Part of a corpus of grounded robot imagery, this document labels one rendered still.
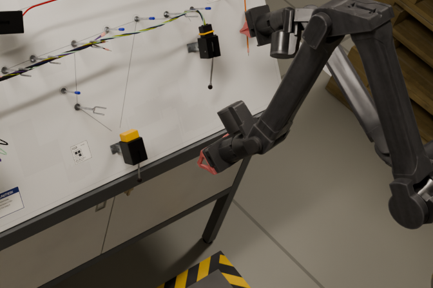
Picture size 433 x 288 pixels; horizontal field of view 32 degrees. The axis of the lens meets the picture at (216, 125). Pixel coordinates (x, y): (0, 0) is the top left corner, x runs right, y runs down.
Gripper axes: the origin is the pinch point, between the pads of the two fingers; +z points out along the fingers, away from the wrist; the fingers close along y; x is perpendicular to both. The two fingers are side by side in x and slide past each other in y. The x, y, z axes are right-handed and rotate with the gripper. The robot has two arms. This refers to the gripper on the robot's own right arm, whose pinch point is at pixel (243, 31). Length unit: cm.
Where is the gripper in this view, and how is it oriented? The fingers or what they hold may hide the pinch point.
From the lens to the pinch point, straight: 209.0
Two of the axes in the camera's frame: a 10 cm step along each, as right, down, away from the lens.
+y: 2.6, 9.6, 1.0
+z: -5.8, 0.7, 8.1
